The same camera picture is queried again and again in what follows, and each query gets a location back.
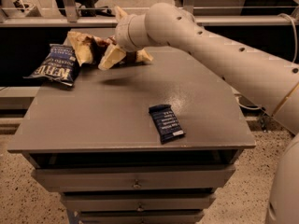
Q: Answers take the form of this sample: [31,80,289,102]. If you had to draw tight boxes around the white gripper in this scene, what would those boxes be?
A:
[98,6,150,71]

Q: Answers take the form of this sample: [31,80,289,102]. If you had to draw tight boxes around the brown chip bag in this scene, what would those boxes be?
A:
[67,31,153,65]

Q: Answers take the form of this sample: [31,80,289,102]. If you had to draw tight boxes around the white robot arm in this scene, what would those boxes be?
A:
[99,3,299,224]

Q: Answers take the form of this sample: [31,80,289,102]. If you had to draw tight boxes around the blue chip bag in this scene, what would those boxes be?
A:
[28,44,79,87]

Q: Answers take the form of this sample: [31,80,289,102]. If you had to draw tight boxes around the dark blue snack bar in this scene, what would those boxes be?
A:
[149,105,185,144]

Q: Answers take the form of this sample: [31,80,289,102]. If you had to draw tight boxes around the grey drawer cabinet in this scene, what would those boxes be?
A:
[8,47,255,224]

